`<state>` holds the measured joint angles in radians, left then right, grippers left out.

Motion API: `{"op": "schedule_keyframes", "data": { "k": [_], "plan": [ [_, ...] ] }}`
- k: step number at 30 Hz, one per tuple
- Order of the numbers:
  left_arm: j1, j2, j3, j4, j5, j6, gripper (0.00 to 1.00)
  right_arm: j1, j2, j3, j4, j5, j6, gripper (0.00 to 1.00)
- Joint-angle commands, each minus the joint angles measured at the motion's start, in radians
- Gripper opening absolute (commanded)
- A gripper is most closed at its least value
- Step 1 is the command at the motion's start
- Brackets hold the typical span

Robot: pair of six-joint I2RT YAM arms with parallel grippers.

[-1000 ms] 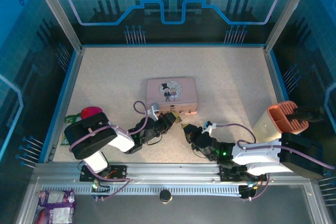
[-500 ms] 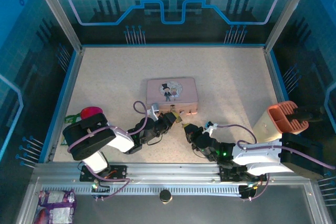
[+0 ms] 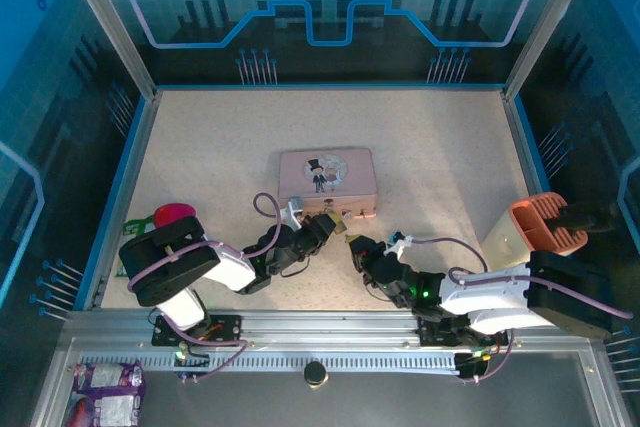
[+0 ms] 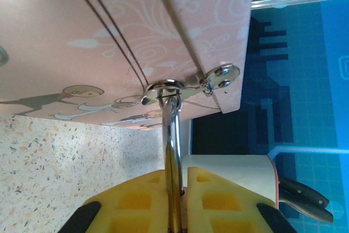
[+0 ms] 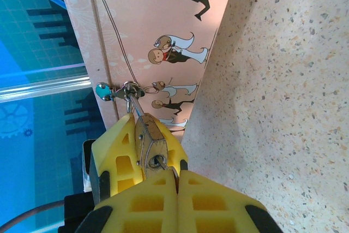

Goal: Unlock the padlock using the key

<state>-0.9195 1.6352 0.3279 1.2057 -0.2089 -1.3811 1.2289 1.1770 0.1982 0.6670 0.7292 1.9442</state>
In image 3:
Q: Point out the pink tin box cartoon couple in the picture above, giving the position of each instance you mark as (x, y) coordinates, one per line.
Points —
(327, 177)

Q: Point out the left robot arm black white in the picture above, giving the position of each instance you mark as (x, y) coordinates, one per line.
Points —
(165, 262)

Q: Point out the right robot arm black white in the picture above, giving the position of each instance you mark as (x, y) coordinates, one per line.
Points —
(570, 292)

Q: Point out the small circuit board with leds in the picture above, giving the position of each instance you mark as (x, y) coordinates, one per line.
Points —
(472, 359)
(187, 354)

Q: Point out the black round knob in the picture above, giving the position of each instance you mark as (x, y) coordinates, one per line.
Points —
(315, 373)

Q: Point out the green snack packet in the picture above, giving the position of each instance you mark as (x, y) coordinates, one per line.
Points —
(137, 226)

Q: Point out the black tool in orange insert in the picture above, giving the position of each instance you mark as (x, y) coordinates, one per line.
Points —
(587, 219)

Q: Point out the purple snack packet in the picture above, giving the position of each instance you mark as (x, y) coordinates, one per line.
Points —
(105, 394)

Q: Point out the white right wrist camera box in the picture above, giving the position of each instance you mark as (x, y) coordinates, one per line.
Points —
(398, 242)

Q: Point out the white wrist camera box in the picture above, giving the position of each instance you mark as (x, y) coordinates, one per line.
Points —
(292, 209)
(398, 242)

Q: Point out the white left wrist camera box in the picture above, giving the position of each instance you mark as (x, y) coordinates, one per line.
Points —
(292, 209)

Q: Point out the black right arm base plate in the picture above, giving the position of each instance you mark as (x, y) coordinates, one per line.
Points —
(432, 332)

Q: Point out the aluminium mounting rail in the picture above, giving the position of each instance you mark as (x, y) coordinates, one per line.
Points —
(330, 327)

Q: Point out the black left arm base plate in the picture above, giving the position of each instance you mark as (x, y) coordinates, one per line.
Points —
(225, 329)

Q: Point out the aluminium frame post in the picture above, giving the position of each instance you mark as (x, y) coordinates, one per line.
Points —
(550, 22)
(110, 22)

